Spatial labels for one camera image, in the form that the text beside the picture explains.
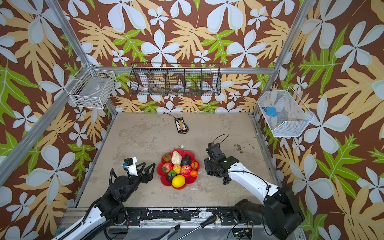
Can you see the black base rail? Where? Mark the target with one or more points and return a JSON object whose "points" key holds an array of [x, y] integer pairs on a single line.
{"points": [[140, 216]]}

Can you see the white wire basket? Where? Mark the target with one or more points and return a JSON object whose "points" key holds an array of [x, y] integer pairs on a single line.
{"points": [[91, 87], [293, 115]]}

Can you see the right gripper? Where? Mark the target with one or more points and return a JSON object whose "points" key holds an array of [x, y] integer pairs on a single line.
{"points": [[214, 168]]}

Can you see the yellow wrinkled pear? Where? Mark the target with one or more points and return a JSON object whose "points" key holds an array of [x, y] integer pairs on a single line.
{"points": [[177, 169]]}

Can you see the aluminium frame post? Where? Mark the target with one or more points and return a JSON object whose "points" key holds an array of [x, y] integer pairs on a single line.
{"points": [[288, 43], [77, 47]]}

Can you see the brown round fruit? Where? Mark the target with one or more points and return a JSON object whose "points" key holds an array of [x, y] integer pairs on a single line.
{"points": [[167, 157]]}

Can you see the blue object in basket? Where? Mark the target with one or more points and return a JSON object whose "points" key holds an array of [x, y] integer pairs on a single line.
{"points": [[270, 111]]}

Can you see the white wire basket left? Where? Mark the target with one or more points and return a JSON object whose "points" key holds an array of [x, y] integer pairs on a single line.
{"points": [[91, 87]]}

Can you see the aluminium frame post back left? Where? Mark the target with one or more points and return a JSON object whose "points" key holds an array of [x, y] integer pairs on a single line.
{"points": [[77, 47]]}

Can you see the white wire basket right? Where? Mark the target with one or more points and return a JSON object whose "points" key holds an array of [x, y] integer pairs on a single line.
{"points": [[293, 115]]}

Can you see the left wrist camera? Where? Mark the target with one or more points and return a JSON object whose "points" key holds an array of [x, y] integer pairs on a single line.
{"points": [[130, 166]]}

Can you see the dark avocado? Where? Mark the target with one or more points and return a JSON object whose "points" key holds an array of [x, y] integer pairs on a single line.
{"points": [[186, 160]]}

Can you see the aluminium frame post back right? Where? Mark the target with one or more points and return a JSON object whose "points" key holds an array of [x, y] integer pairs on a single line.
{"points": [[288, 43]]}

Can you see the yellow lemon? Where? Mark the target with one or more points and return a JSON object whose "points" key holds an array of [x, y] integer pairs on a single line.
{"points": [[178, 181]]}

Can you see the black grape bunch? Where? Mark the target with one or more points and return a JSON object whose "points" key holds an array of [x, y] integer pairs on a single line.
{"points": [[226, 179]]}

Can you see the black wire basket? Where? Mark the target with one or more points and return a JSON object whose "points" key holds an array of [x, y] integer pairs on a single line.
{"points": [[179, 79]]}

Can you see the dark purple mangosteen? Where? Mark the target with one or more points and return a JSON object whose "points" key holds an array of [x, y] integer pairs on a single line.
{"points": [[170, 175]]}

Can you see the black-handled screwdriver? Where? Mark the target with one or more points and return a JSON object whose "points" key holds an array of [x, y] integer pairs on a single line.
{"points": [[212, 219]]}

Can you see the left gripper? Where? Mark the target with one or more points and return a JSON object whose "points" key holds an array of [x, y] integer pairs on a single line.
{"points": [[148, 176]]}

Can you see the orange tangerines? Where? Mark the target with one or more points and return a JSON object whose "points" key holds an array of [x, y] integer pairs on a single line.
{"points": [[194, 166]]}

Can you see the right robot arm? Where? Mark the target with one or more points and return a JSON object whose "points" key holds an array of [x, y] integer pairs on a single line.
{"points": [[278, 211]]}

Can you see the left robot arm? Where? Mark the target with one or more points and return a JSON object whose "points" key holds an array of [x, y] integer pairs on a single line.
{"points": [[109, 209]]}

